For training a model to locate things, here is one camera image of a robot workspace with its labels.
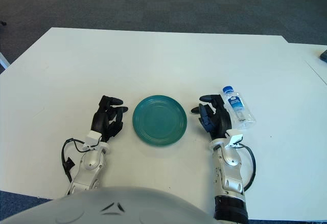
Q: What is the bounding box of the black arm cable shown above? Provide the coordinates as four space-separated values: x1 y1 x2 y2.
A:
240 143 256 191
60 138 85 184

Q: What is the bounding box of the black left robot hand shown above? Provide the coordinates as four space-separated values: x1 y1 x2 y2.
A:
90 95 129 143

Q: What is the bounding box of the clear bottle with blue cap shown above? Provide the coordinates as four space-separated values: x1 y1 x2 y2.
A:
221 85 257 130

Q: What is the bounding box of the white desk leg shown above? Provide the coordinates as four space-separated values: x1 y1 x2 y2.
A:
0 52 11 70

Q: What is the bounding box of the teal green round plate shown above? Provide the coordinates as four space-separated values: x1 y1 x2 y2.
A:
132 95 188 147

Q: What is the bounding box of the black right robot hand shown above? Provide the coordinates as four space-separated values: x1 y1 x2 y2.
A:
191 94 232 141

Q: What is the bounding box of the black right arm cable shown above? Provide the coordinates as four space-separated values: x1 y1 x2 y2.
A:
240 143 256 191

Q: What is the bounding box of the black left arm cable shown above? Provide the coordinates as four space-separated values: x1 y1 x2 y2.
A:
60 138 85 184

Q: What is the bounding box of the grey robot torso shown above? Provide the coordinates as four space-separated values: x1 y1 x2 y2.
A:
0 186 218 224

